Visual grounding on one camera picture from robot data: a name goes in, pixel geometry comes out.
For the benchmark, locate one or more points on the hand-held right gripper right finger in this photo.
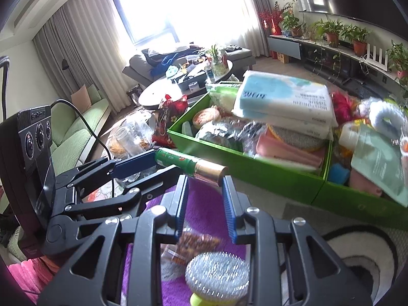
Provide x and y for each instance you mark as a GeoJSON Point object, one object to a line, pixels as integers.
{"type": "Point", "coordinates": [230, 212]}

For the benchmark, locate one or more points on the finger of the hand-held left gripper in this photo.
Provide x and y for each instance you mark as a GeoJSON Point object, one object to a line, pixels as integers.
{"type": "Point", "coordinates": [159, 180]}
{"type": "Point", "coordinates": [137, 164]}

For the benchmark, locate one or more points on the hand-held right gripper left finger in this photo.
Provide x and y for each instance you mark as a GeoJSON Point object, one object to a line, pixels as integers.
{"type": "Point", "coordinates": [180, 208]}

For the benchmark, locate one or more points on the green tube gold cap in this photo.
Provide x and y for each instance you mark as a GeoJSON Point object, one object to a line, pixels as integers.
{"type": "Point", "coordinates": [185, 164]}

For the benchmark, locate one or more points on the clear snack packet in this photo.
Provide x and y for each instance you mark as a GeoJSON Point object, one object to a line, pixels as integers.
{"type": "Point", "coordinates": [194, 244]}

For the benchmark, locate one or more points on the green storage box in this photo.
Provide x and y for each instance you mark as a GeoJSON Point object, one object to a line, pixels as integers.
{"type": "Point", "coordinates": [350, 204]}
{"type": "Point", "coordinates": [255, 172]}

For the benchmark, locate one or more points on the purple grey patterned blanket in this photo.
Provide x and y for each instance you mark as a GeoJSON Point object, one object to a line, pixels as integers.
{"type": "Point", "coordinates": [204, 204]}

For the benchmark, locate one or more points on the clear jar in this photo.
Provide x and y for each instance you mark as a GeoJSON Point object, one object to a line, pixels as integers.
{"type": "Point", "coordinates": [127, 138]}

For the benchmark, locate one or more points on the clear plastic bag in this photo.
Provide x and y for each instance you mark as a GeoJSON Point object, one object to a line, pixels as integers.
{"type": "Point", "coordinates": [142, 122]}

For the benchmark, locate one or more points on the green sofa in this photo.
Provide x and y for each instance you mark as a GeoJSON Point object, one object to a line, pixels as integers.
{"type": "Point", "coordinates": [76, 134]}

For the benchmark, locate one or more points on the red patterned gift bag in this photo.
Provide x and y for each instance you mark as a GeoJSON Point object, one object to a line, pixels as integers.
{"type": "Point", "coordinates": [169, 118]}

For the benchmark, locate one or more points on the dark oval coffee table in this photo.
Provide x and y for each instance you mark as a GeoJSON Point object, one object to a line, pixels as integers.
{"type": "Point", "coordinates": [156, 94]}

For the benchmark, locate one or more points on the crinkled clear plastic packet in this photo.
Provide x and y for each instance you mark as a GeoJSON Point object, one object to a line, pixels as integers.
{"type": "Point", "coordinates": [220, 134]}

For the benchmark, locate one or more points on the orange round pad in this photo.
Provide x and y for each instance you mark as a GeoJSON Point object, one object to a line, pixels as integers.
{"type": "Point", "coordinates": [207, 117]}

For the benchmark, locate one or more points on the pink cushion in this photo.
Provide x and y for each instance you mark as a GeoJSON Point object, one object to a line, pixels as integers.
{"type": "Point", "coordinates": [81, 97]}

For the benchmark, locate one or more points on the small round tin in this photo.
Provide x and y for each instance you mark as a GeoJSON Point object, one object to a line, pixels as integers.
{"type": "Point", "coordinates": [193, 87]}

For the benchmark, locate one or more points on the grey armchair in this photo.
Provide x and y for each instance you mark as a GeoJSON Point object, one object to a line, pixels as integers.
{"type": "Point", "coordinates": [137, 67]}

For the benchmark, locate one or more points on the dark tray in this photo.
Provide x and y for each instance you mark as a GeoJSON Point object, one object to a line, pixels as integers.
{"type": "Point", "coordinates": [191, 79]}

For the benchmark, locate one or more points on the teal small toy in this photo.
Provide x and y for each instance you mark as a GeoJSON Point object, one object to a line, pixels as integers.
{"type": "Point", "coordinates": [172, 70]}

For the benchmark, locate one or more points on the black floor lamp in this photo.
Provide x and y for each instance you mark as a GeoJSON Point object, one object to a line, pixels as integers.
{"type": "Point", "coordinates": [65, 65]}

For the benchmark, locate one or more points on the green packaged cloth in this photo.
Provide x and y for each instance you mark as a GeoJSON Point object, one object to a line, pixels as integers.
{"type": "Point", "coordinates": [223, 95]}

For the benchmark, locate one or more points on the pile of dark clothes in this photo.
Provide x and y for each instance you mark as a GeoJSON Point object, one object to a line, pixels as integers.
{"type": "Point", "coordinates": [165, 55]}

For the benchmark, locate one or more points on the blue sponge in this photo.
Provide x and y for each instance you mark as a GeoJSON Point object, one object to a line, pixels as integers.
{"type": "Point", "coordinates": [338, 171]}

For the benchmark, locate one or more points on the small blue bottle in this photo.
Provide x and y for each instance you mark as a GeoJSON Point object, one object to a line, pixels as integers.
{"type": "Point", "coordinates": [209, 73]}

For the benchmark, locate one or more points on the spider plant in glass vase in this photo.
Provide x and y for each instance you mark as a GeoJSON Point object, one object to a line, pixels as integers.
{"type": "Point", "coordinates": [218, 67]}

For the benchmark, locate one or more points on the beige curtain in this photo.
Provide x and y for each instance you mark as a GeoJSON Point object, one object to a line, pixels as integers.
{"type": "Point", "coordinates": [79, 38]}

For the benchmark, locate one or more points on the grey ottoman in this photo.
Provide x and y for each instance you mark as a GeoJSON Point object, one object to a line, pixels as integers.
{"type": "Point", "coordinates": [239, 54]}

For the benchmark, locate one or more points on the red fluffy item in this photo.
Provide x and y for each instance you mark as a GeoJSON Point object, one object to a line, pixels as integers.
{"type": "Point", "coordinates": [342, 105]}

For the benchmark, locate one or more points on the pale green flat pouch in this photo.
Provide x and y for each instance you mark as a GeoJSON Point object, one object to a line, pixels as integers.
{"type": "Point", "coordinates": [379, 162]}

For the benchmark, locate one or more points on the orange cardboard box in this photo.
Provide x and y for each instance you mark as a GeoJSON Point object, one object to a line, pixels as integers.
{"type": "Point", "coordinates": [282, 58]}

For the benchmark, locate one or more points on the bright window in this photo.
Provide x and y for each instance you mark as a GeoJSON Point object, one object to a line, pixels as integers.
{"type": "Point", "coordinates": [178, 6]}

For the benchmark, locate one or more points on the white plush toy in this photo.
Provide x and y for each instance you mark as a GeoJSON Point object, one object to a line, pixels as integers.
{"type": "Point", "coordinates": [385, 114]}

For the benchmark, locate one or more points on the red flower arrangement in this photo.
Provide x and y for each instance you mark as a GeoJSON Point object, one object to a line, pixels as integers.
{"type": "Point", "coordinates": [271, 16]}

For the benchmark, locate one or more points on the grey curtain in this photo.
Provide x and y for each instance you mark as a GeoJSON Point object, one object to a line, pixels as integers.
{"type": "Point", "coordinates": [258, 0]}

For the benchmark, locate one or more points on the row of potted plants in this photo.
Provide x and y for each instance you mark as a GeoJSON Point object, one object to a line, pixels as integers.
{"type": "Point", "coordinates": [331, 30]}

